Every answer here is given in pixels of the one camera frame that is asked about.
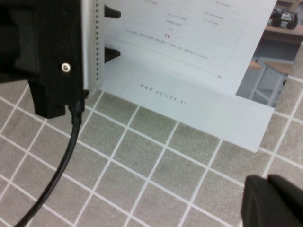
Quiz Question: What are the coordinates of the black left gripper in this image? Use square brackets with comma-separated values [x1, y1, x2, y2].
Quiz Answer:
[0, 0, 40, 84]

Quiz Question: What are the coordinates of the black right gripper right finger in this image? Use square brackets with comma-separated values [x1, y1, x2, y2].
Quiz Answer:
[267, 174, 303, 227]

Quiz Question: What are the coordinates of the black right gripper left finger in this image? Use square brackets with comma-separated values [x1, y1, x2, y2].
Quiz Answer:
[240, 175, 285, 227]

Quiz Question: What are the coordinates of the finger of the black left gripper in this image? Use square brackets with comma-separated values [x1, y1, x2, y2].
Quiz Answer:
[104, 4, 122, 18]
[104, 46, 121, 64]

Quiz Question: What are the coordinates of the large brochure with photo cover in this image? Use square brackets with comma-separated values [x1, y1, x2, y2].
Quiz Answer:
[99, 0, 303, 153]

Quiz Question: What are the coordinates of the thick black left camera cable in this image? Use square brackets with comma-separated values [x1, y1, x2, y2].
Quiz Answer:
[13, 100, 86, 227]

